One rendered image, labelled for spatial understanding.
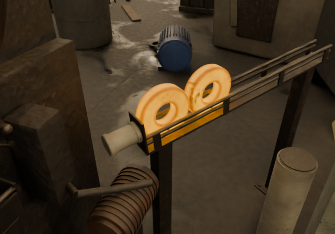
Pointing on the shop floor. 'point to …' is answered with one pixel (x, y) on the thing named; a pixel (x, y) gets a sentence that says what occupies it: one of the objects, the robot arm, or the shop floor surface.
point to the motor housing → (124, 204)
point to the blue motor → (174, 49)
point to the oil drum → (82, 13)
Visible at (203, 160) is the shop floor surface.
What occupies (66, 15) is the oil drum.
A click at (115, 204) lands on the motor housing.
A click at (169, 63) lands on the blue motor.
